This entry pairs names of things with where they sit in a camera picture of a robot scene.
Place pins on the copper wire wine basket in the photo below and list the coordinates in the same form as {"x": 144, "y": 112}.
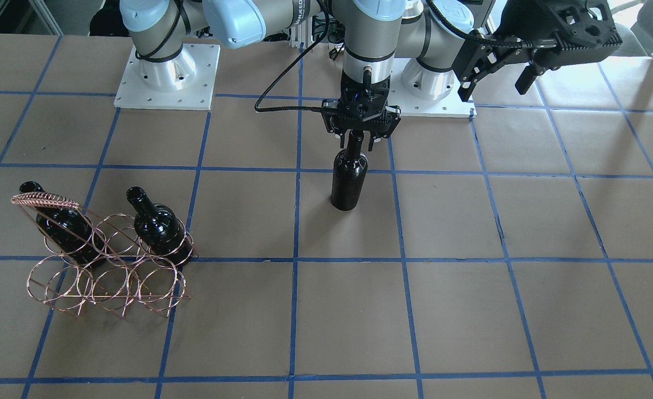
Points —
{"x": 112, "y": 262}

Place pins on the dark wine bottle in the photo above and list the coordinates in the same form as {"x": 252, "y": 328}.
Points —
{"x": 349, "y": 170}
{"x": 158, "y": 228}

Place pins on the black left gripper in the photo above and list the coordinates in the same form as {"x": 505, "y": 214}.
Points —
{"x": 502, "y": 27}

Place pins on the dark wine bottle in basket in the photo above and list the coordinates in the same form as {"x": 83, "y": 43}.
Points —
{"x": 158, "y": 228}

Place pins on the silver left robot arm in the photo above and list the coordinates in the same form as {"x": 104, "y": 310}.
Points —
{"x": 435, "y": 36}

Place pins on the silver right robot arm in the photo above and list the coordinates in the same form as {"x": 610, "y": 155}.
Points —
{"x": 158, "y": 28}

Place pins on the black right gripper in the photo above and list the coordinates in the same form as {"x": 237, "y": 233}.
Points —
{"x": 332, "y": 124}

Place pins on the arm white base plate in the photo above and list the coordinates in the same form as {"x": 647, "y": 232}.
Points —
{"x": 186, "y": 82}
{"x": 450, "y": 106}

